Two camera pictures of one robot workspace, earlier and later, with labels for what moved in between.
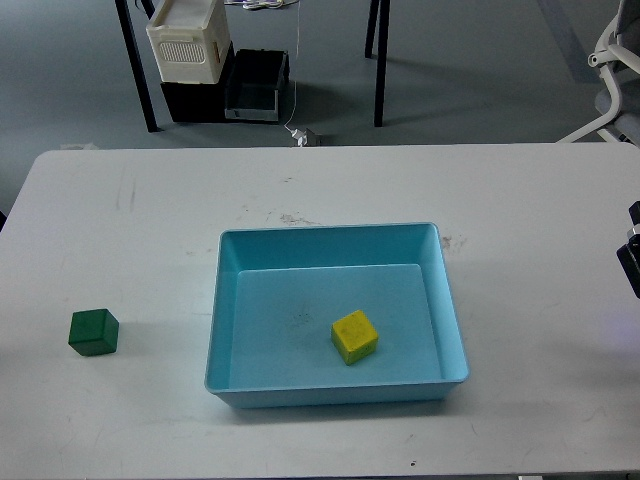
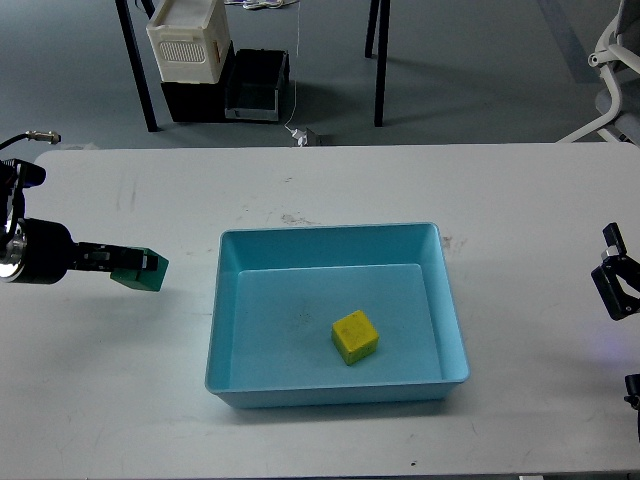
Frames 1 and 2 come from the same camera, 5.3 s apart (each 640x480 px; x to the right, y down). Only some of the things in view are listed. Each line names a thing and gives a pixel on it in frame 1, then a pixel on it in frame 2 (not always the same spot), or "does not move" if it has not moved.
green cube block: [94, 332] → [144, 279]
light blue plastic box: [278, 293] does not move
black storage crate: [200, 102] does not move
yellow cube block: [354, 337] does not move
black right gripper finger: [629, 254] → [619, 304]
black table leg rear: [370, 31] does not move
